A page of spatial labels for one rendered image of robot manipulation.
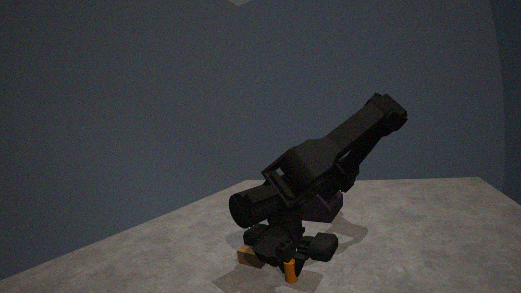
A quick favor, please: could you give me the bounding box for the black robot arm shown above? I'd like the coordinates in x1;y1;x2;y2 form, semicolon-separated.
229;93;408;267

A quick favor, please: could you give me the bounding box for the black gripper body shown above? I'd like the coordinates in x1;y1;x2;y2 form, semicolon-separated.
243;208;338;262

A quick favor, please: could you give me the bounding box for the brown square block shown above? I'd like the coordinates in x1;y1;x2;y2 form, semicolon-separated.
237;244;266;269

